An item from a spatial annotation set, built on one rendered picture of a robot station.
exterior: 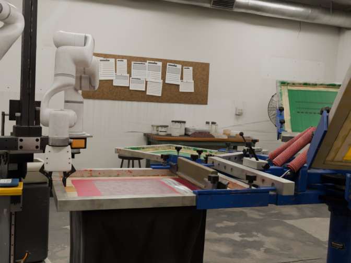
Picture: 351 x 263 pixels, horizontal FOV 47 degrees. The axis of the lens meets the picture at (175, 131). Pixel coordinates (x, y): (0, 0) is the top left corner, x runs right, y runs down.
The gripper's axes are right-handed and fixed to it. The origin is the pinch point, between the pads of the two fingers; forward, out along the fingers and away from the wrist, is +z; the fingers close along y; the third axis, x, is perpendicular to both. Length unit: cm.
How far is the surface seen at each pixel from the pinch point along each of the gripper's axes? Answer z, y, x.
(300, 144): -16, -116, -4
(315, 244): 99, -257, -150
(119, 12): -150, -101, -380
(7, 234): 22.3, 18.0, -9.9
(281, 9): -177, -331, -345
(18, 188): 2.8, 14.1, -5.6
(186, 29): -138, -199, -380
